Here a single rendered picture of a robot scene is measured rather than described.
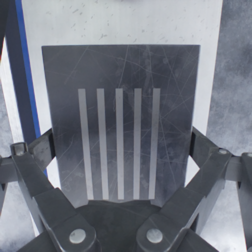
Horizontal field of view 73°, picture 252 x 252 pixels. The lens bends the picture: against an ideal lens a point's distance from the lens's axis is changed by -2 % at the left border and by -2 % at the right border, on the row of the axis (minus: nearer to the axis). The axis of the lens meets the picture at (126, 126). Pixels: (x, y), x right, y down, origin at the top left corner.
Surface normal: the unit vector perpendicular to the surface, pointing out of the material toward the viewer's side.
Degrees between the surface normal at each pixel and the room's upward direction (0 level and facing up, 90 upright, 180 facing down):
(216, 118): 0
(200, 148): 90
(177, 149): 0
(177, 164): 0
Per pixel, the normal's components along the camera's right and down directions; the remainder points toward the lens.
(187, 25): 0.00, 0.30
